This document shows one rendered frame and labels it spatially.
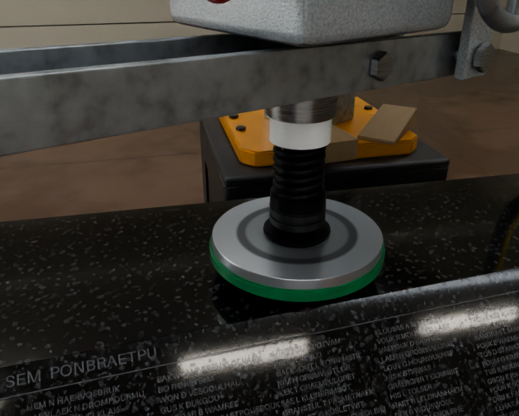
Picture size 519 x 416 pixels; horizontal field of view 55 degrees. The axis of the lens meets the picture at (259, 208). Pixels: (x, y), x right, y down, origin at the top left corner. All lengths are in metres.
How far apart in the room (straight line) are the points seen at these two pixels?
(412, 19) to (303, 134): 0.15
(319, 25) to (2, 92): 0.23
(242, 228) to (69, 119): 0.32
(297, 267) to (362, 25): 0.26
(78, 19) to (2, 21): 0.84
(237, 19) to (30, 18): 6.27
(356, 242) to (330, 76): 0.21
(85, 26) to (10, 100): 6.28
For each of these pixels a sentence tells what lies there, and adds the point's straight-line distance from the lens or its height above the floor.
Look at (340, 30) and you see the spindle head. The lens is 0.43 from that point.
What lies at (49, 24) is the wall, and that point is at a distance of 6.68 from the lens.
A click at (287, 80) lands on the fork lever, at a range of 0.46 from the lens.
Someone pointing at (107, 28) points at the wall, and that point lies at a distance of 6.62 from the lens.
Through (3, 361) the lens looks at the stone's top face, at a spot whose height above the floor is 0.85.
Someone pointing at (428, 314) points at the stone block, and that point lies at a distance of 0.65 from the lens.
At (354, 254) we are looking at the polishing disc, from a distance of 0.59.
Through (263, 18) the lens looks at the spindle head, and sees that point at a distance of 0.44.
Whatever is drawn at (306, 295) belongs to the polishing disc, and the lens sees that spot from 0.55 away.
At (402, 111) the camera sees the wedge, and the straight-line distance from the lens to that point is 1.47.
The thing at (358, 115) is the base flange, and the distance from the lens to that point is 1.57.
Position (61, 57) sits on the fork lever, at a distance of 0.48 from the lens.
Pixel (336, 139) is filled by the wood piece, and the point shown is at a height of 0.83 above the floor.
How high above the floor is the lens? 1.21
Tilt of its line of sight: 27 degrees down
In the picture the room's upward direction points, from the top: straight up
